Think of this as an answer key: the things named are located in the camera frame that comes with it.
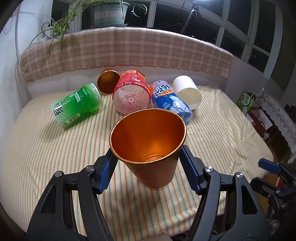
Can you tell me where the orange paper cup gold rim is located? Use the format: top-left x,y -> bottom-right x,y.
109,108 -> 187,189

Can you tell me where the white paper cup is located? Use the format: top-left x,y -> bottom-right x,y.
172,75 -> 202,110

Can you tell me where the green plastic bottle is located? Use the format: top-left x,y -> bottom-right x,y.
51,83 -> 103,128

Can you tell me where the white lace cloth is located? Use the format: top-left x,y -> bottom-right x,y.
259,93 -> 295,155

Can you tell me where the green snack package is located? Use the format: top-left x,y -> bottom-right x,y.
237,91 -> 256,115

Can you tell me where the red label clear bottle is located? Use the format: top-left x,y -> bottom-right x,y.
112,70 -> 151,115

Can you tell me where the blue Arctic Ocean bottle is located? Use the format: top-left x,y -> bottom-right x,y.
149,80 -> 192,125

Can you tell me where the plaid beige backrest blanket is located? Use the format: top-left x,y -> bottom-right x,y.
20,27 -> 233,83

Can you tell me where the potted spider plant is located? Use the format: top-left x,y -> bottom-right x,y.
32,1 -> 130,54

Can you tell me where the black light tripod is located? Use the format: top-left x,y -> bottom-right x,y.
181,1 -> 204,41

